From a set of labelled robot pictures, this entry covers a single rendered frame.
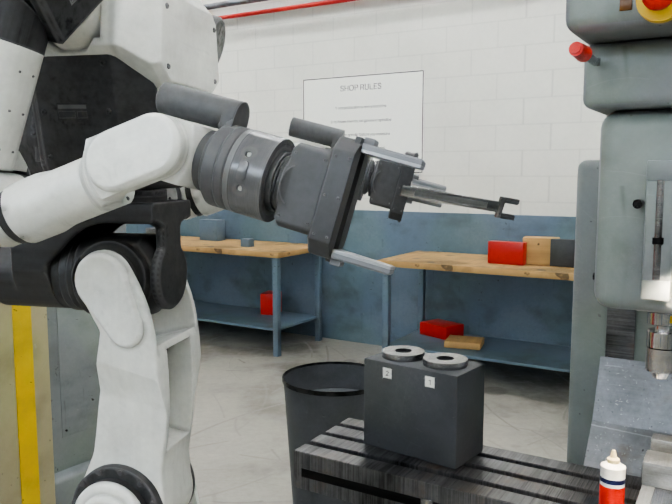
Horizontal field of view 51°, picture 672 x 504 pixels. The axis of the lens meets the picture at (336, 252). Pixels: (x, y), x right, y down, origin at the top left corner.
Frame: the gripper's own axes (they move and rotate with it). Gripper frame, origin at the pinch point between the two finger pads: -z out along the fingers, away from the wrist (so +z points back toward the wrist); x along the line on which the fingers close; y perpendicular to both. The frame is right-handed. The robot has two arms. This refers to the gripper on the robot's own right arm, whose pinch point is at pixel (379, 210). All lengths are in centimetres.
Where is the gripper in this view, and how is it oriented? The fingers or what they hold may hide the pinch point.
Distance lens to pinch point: 69.4
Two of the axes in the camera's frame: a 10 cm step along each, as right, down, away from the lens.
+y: 2.8, 0.0, 9.6
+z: -9.2, -2.9, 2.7
